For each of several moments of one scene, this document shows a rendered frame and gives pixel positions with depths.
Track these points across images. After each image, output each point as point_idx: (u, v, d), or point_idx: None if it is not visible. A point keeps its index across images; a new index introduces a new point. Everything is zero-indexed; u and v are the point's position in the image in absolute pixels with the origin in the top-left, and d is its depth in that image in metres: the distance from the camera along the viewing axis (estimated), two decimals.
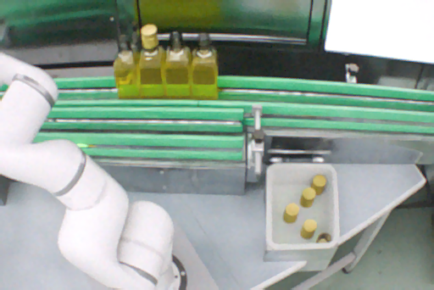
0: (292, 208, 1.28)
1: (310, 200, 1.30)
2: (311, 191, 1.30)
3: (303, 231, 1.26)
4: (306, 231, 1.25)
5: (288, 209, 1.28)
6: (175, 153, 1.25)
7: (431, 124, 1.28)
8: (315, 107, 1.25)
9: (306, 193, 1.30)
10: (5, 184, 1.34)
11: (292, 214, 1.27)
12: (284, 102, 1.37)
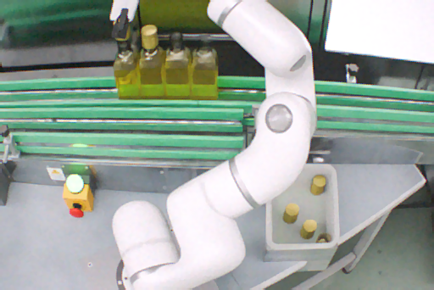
0: (292, 208, 1.28)
1: None
2: (119, 19, 1.09)
3: (303, 231, 1.26)
4: (306, 231, 1.25)
5: (288, 209, 1.28)
6: (175, 153, 1.25)
7: (431, 124, 1.28)
8: (315, 107, 1.25)
9: None
10: (5, 184, 1.34)
11: (292, 214, 1.27)
12: None
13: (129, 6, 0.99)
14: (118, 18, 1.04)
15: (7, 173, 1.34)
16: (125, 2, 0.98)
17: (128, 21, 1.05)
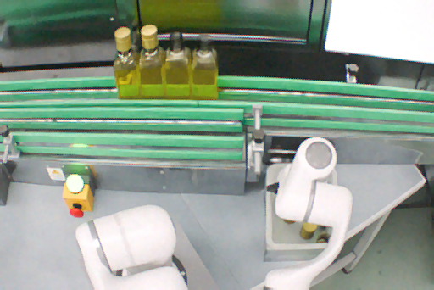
0: None
1: (130, 32, 1.12)
2: (119, 30, 1.12)
3: (303, 231, 1.26)
4: (306, 231, 1.25)
5: None
6: (175, 153, 1.25)
7: (431, 124, 1.28)
8: (315, 107, 1.25)
9: (122, 34, 1.11)
10: (5, 184, 1.34)
11: None
12: (284, 102, 1.37)
13: (280, 186, 1.12)
14: None
15: (7, 173, 1.34)
16: (280, 180, 1.11)
17: None
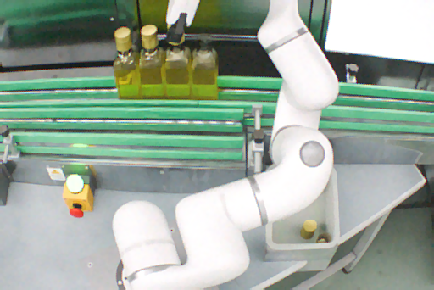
0: (174, 25, 1.11)
1: (130, 32, 1.12)
2: (119, 30, 1.12)
3: (303, 231, 1.26)
4: (306, 231, 1.25)
5: None
6: (175, 153, 1.25)
7: (431, 124, 1.28)
8: None
9: (122, 34, 1.11)
10: (5, 184, 1.34)
11: None
12: None
13: (188, 11, 1.00)
14: (174, 22, 1.06)
15: (7, 173, 1.34)
16: (185, 6, 0.99)
17: (185, 25, 1.07)
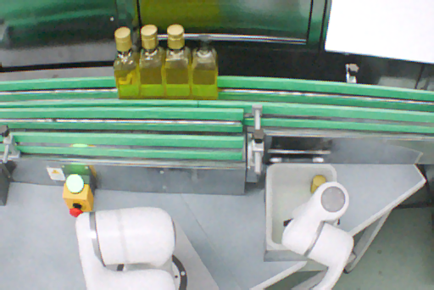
0: (174, 29, 1.12)
1: (130, 32, 1.12)
2: (119, 30, 1.12)
3: None
4: None
5: (175, 32, 1.11)
6: (175, 153, 1.25)
7: (431, 124, 1.28)
8: (315, 107, 1.25)
9: (122, 34, 1.11)
10: (5, 184, 1.34)
11: (181, 30, 1.11)
12: (284, 102, 1.37)
13: None
14: None
15: (7, 173, 1.34)
16: (295, 217, 1.16)
17: None
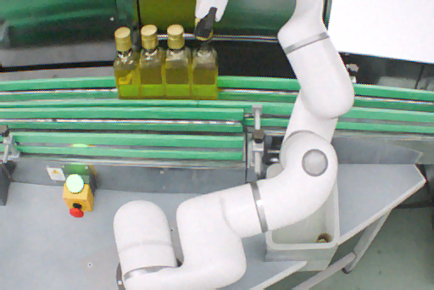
0: (174, 29, 1.12)
1: (130, 32, 1.12)
2: (119, 30, 1.12)
3: None
4: None
5: (175, 32, 1.11)
6: (175, 153, 1.25)
7: (431, 124, 1.28)
8: None
9: (122, 34, 1.11)
10: (5, 184, 1.34)
11: (181, 30, 1.11)
12: (284, 102, 1.37)
13: (218, 5, 0.98)
14: (203, 16, 1.04)
15: (7, 173, 1.34)
16: (215, 1, 0.97)
17: (214, 20, 1.05)
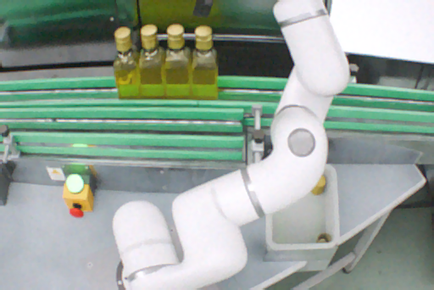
0: (174, 29, 1.12)
1: (130, 32, 1.12)
2: (119, 30, 1.12)
3: (208, 38, 1.11)
4: (210, 35, 1.11)
5: (175, 32, 1.11)
6: (175, 153, 1.25)
7: (431, 124, 1.28)
8: None
9: (122, 34, 1.11)
10: (5, 184, 1.34)
11: (181, 30, 1.11)
12: None
13: None
14: None
15: (7, 173, 1.34)
16: None
17: None
